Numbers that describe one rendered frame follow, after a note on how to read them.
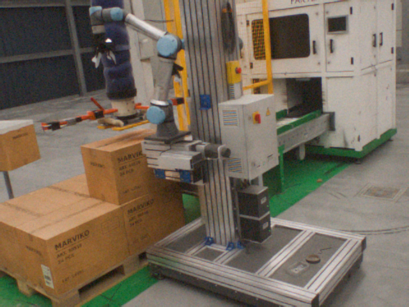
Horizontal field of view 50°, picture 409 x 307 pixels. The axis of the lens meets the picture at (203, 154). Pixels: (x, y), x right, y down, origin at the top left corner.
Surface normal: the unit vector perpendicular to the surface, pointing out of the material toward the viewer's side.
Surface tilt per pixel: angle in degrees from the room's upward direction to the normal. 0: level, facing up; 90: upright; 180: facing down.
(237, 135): 90
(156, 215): 90
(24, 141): 90
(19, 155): 90
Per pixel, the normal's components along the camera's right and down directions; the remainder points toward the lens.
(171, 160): -0.62, 0.27
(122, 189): 0.71, 0.11
